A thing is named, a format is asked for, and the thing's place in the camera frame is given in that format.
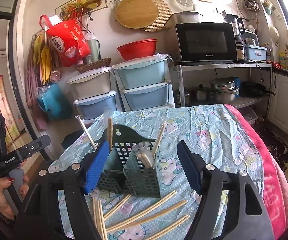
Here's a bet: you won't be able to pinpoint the dark green utensil basket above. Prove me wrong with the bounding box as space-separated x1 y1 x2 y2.
93 123 163 198

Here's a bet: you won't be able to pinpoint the long wooden chopstick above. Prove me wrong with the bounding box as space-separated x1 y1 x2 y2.
106 190 177 232

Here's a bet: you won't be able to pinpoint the left hand red nails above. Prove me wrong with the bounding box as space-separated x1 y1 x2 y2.
0 159 31 222

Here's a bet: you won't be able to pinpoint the pink fleece blanket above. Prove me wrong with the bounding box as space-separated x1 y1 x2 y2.
226 105 288 239

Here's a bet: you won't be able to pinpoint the cartoon print blue tablecloth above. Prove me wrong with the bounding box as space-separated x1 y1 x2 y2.
49 105 274 239

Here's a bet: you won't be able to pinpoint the blue lower left drawer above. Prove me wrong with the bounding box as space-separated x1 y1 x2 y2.
73 90 117 120

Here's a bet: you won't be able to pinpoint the teal hanging bag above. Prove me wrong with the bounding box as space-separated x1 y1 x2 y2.
36 83 73 121

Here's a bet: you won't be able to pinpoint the white storage drawer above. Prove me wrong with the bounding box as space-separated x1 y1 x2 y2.
67 67 112 100

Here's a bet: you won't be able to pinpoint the hanging yellow cloths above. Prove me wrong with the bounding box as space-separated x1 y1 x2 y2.
31 30 60 86

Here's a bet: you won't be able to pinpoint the metal shelf rack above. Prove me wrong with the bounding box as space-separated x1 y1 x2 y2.
171 62 274 110

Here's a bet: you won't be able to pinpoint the blue lower right drawer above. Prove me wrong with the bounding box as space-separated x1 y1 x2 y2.
120 80 174 111

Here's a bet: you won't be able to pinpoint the woven wicker basket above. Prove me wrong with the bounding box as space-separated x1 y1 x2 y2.
76 57 111 73

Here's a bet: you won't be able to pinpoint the black frying pan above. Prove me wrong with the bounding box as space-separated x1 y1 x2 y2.
241 81 276 98

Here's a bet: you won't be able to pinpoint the stacked steel pots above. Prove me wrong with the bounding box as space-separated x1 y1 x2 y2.
209 77 240 104

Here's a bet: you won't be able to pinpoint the red shopping bag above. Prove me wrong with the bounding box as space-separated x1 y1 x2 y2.
39 15 91 67

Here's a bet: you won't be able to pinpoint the light blue storage drawer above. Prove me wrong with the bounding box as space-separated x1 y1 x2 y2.
112 54 174 90

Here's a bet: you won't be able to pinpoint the red plastic basin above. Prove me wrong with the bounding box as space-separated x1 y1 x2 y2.
117 38 158 61

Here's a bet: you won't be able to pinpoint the blue plastic tray box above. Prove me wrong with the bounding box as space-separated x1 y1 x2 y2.
245 44 267 62

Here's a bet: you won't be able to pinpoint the round wooden board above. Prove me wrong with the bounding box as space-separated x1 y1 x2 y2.
115 0 159 29

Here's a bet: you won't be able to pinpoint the black microwave oven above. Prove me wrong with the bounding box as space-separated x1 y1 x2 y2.
165 23 237 64

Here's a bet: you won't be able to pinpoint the round woven mat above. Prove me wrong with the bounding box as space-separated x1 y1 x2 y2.
142 0 172 32

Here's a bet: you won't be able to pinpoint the black blender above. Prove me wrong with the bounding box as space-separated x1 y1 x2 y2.
224 14 246 62

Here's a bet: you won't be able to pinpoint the steel pot on microwave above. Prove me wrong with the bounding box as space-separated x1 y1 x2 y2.
164 11 203 30

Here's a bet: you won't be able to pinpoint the fruit picture wall tile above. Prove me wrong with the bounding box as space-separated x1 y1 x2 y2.
54 0 108 21

